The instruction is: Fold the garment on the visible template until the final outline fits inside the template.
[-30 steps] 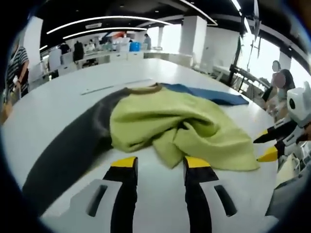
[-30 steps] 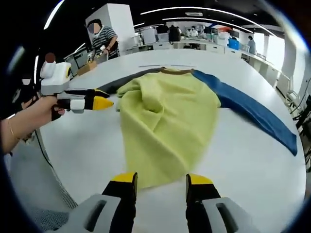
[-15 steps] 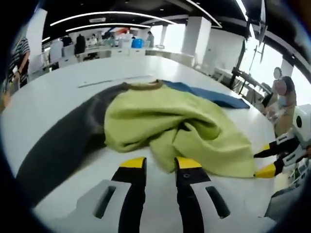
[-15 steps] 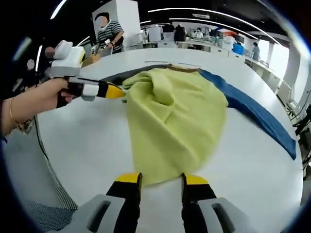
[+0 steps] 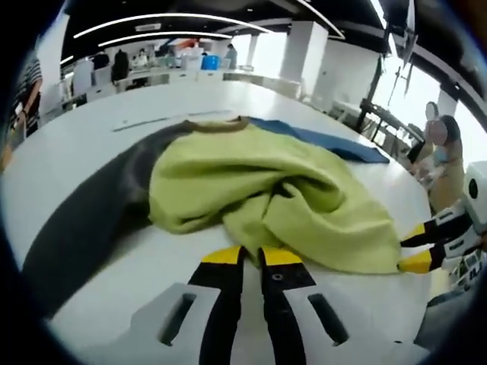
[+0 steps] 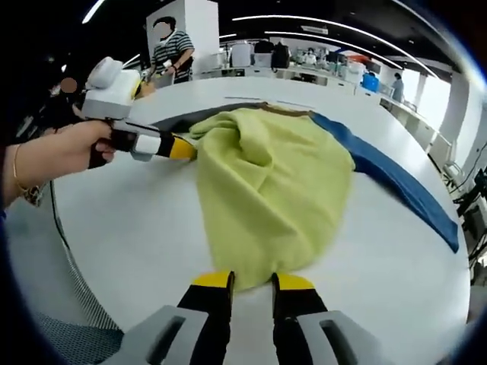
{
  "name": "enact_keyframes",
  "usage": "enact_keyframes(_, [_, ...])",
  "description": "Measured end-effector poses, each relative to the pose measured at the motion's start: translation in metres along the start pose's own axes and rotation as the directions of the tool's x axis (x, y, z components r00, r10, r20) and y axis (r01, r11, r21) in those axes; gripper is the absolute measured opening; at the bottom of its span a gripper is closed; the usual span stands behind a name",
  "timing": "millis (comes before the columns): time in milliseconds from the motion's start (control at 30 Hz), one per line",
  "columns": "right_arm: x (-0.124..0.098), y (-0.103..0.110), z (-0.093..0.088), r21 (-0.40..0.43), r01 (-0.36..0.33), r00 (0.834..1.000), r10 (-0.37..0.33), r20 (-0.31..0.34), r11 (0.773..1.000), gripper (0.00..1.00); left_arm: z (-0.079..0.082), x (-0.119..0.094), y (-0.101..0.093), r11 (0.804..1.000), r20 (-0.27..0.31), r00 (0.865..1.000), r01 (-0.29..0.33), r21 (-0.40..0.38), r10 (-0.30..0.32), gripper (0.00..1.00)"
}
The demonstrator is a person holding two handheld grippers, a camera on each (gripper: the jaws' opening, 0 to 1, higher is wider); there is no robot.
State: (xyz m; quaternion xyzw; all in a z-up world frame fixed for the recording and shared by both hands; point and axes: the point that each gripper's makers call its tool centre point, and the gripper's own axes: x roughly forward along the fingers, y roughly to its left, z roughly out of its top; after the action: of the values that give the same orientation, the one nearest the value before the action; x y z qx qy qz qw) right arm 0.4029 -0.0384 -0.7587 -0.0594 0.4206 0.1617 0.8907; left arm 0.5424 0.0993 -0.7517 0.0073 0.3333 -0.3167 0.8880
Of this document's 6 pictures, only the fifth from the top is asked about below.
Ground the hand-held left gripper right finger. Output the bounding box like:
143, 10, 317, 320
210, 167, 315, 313
258, 246, 381, 365

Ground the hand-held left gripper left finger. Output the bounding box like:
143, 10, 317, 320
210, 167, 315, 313
130, 245, 245, 365

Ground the yellow blue grey garment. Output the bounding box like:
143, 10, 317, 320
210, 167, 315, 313
21, 116, 403, 319

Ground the black metal stand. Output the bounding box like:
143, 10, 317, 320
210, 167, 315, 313
356, 49, 425, 153

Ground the white pillar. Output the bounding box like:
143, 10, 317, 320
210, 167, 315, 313
36, 22, 64, 115
288, 21, 329, 83

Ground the ceiling light strip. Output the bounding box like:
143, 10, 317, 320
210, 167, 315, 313
296, 0, 346, 39
73, 13, 264, 40
97, 30, 234, 49

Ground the white appliance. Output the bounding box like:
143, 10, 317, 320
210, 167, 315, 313
72, 59, 95, 92

